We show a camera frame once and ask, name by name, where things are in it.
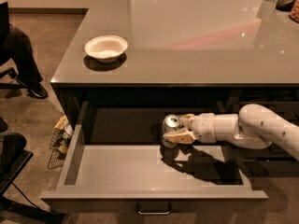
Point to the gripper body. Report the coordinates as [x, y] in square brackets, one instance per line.
[203, 127]

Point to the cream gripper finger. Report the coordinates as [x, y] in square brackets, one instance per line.
[181, 136]
[187, 120]

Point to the silver 7up soda can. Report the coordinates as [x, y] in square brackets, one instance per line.
[171, 123]

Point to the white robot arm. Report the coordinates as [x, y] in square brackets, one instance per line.
[254, 127]

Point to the grey open top drawer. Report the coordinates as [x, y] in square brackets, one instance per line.
[116, 160]

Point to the dark lower drawers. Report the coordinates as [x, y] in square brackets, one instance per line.
[273, 161]

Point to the white paper bowl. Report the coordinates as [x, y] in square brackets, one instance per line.
[106, 48]

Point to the person leg dark trousers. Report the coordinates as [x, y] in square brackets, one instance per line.
[19, 49]

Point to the metal drawer handle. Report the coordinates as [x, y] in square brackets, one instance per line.
[153, 209]

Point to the wire waste basket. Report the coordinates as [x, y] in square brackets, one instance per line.
[60, 142]

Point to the black chair near camera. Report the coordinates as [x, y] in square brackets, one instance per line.
[13, 158]

